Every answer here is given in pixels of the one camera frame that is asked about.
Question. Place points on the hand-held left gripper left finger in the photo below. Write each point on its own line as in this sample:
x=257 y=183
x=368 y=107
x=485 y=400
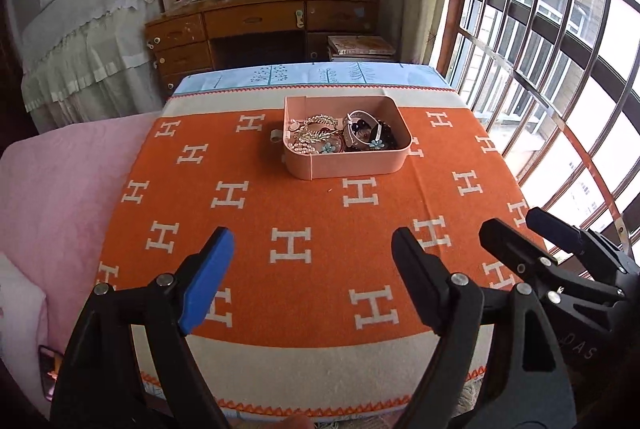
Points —
x=207 y=279

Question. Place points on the orange patterned blanket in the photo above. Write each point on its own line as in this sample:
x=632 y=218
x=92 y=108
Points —
x=310 y=209

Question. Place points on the pink bedsheet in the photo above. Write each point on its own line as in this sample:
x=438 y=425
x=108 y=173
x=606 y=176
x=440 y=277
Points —
x=65 y=189

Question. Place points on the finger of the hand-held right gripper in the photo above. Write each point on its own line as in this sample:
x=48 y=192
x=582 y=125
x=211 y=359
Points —
x=552 y=226
x=515 y=254

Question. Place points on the blue printed bedsheet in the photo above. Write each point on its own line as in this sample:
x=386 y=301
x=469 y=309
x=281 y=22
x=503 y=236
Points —
x=300 y=76

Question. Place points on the white lace-covered furniture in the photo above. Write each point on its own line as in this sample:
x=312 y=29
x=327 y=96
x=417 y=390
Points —
x=85 y=44

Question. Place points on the wooden desk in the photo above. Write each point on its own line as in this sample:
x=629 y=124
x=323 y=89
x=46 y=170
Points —
x=250 y=21

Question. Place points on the window with metal grille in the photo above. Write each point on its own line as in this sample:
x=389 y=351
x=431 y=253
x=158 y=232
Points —
x=550 y=49

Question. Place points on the white pillow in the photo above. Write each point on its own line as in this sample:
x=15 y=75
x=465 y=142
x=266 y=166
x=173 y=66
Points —
x=20 y=324

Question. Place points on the teal drawer lock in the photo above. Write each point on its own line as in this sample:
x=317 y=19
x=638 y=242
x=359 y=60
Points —
x=300 y=19

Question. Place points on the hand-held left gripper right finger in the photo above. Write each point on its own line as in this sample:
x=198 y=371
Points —
x=420 y=279

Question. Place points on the stack of magazines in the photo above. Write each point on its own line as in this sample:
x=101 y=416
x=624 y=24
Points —
x=360 y=46

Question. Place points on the pink jewelry box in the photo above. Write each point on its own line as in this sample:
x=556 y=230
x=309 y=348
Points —
x=350 y=164

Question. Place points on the silver leaf hair comb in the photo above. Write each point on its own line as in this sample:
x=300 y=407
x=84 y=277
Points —
x=312 y=135

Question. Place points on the blue flower ornament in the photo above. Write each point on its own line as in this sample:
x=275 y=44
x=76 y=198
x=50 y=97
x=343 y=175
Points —
x=376 y=144
x=327 y=148

